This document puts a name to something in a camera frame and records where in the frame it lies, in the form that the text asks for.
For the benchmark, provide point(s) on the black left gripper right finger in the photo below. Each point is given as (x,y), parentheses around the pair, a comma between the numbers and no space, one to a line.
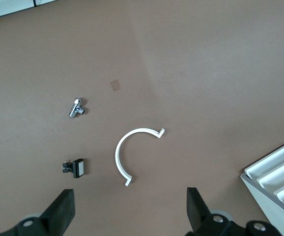
(198,214)

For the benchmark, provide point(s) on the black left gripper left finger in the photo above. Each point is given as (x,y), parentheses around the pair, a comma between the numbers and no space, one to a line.
(58,211)

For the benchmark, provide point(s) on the white drawer cabinet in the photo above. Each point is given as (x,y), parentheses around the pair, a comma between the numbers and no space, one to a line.
(267,199)

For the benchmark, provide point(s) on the chrome valve fitting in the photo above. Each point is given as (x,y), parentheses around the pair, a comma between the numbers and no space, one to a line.
(75,108)

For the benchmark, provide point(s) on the brown tape patch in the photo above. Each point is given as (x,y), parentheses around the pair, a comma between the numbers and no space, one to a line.
(115,84)

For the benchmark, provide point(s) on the black square switch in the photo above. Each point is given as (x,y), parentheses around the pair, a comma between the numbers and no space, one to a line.
(78,168)

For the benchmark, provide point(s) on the white curved bracket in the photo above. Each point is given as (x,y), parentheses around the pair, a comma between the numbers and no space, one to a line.
(118,157)

